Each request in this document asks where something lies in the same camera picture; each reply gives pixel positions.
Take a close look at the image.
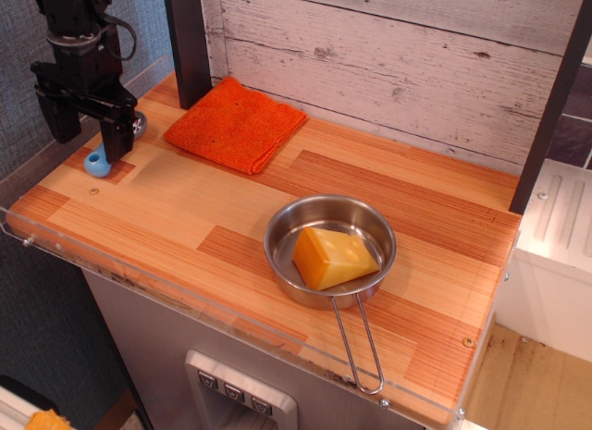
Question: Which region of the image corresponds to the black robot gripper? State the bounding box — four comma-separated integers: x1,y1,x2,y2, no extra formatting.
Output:
31,30,137,163

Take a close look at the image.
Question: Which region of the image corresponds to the blue handled grey spoon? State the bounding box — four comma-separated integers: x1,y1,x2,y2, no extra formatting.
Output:
84,111,147,178

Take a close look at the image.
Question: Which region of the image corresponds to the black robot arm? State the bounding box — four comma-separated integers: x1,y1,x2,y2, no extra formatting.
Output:
31,0,138,164

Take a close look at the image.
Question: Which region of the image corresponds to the orange folded cloth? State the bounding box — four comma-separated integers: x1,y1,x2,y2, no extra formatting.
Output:
165,77,307,175

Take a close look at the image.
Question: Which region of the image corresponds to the clear acrylic table guard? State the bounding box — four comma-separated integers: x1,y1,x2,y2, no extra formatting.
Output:
1,77,520,429

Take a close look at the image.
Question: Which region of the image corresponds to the yellow toy cheese wedge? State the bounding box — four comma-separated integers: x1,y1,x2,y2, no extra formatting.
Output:
292,227,379,291

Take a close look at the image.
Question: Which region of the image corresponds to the yellow object bottom left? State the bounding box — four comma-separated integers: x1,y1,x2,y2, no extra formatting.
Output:
24,410,72,430

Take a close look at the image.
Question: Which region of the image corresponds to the silver toy dispenser panel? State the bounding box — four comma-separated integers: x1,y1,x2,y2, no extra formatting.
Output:
184,350,299,429

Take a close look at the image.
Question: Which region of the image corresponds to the white toy cabinet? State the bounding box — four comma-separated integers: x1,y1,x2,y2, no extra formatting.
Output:
494,160,591,361

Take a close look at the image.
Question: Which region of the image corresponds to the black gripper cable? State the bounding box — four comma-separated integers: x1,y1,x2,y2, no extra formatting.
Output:
102,13,139,62

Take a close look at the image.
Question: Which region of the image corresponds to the dark vertical post right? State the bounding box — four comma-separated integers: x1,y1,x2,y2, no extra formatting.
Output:
509,0,591,215

